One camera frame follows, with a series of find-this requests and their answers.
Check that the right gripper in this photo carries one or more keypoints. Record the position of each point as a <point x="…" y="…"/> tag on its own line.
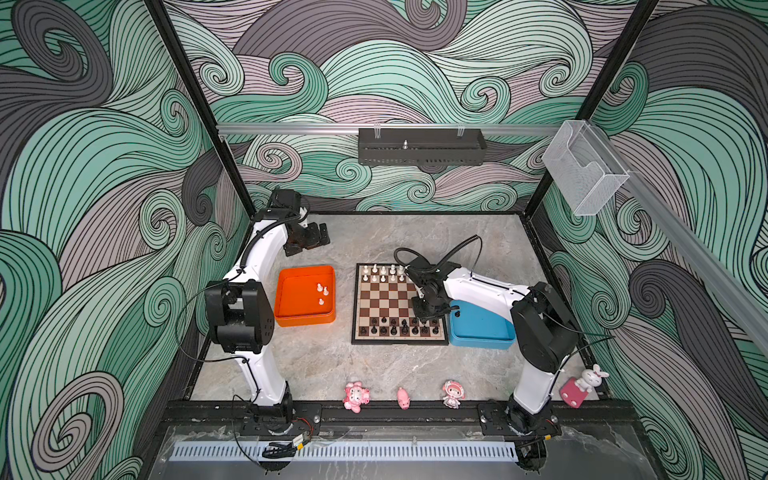
<point x="422" y="316"/>

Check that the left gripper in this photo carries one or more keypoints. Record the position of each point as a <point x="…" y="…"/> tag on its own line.
<point x="313" y="240"/>

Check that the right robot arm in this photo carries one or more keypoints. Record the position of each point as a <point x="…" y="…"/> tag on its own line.
<point x="543" y="327"/>

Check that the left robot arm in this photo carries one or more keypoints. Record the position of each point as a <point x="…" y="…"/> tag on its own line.
<point x="240" y="317"/>

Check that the white pieces on board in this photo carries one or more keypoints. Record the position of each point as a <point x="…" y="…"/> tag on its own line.
<point x="375" y="273"/>

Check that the chess board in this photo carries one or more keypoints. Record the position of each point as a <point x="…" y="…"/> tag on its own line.
<point x="391" y="300"/>

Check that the black pieces on board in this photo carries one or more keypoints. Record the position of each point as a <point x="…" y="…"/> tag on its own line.
<point x="401" y="328"/>

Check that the white pieces in tray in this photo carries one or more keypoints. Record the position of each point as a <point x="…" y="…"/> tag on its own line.
<point x="323" y="293"/>

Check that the blue tray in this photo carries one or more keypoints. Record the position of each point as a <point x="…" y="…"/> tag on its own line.
<point x="474" y="327"/>

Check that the orange tray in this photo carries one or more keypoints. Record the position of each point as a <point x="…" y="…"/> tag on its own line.
<point x="296" y="303"/>

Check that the pink hooded doll figure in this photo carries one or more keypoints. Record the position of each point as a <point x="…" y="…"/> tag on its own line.
<point x="454" y="393"/>

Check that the small pink pig figure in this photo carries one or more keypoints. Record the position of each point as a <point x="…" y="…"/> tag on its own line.
<point x="403" y="399"/>

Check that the pink plush figure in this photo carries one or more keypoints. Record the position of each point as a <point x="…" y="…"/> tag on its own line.
<point x="356" y="395"/>

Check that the white rabbit pink figure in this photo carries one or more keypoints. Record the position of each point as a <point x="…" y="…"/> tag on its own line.
<point x="575" y="391"/>

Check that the aluminium rail back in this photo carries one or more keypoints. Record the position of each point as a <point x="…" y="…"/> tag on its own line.
<point x="304" y="128"/>

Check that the aluminium rail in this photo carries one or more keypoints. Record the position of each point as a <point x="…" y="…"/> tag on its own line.
<point x="661" y="193"/>
<point x="304" y="128"/>

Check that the black wall tray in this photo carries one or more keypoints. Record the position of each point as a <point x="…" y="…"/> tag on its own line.
<point x="422" y="148"/>

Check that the clear plastic wall holder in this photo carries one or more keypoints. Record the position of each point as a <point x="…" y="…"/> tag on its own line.
<point x="585" y="166"/>

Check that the white slotted cable duct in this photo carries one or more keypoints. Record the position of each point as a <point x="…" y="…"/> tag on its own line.
<point x="429" y="451"/>

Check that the aluminium rail right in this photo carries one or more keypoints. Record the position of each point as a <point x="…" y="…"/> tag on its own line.
<point x="661" y="193"/>

